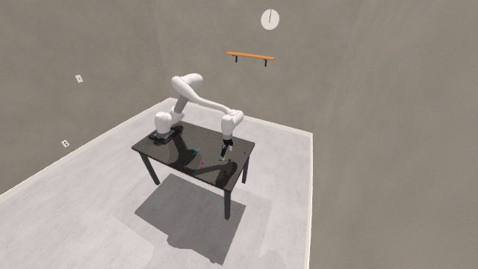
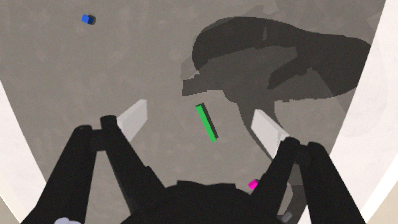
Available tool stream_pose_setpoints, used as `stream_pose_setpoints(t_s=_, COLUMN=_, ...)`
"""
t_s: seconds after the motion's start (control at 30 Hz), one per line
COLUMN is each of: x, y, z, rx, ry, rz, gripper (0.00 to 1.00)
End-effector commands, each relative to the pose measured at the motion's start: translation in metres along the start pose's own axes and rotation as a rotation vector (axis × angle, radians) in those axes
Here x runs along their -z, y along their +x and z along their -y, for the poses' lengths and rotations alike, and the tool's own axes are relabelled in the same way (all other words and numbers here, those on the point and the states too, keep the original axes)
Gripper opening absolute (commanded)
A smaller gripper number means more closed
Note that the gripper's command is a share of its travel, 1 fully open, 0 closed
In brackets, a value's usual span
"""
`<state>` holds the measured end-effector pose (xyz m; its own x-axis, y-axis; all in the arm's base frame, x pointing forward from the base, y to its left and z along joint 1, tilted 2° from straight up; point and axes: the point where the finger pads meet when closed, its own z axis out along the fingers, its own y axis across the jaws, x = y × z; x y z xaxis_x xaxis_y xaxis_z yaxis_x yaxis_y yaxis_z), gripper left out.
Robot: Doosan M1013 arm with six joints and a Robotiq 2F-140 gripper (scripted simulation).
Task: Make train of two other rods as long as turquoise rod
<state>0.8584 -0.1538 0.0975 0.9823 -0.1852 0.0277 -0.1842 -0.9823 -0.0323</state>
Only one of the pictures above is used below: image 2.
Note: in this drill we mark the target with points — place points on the magenta rod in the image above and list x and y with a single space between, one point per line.
253 184

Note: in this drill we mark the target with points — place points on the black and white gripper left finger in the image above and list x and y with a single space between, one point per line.
64 199

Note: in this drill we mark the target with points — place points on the small blue cube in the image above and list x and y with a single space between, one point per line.
87 19

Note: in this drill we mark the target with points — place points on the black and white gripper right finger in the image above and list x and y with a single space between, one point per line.
328 199

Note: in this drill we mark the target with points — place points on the green rod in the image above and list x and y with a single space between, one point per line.
206 122

